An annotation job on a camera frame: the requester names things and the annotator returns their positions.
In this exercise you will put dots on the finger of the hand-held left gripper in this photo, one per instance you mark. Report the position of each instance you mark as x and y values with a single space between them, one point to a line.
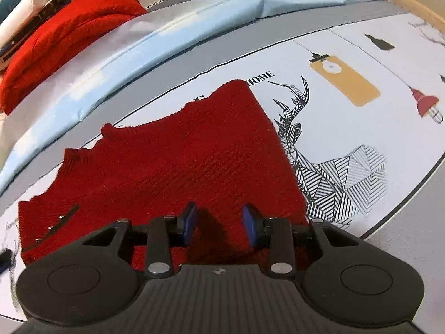
3 261

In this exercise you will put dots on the white folded quilt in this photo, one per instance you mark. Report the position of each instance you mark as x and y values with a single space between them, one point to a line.
21 17

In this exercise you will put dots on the dark red knit sweater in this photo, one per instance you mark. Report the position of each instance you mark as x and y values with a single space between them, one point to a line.
173 167

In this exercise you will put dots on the deer print bed cover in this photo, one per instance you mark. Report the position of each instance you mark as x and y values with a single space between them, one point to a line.
347 128

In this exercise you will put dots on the red folded blanket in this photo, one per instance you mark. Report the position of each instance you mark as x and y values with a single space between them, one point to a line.
69 31

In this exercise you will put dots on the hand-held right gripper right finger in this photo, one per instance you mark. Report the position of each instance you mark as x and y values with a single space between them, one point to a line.
251 224

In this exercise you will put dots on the light blue bed sheet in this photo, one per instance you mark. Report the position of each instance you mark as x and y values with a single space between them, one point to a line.
173 41

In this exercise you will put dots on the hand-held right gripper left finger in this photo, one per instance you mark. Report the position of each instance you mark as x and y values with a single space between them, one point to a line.
189 223

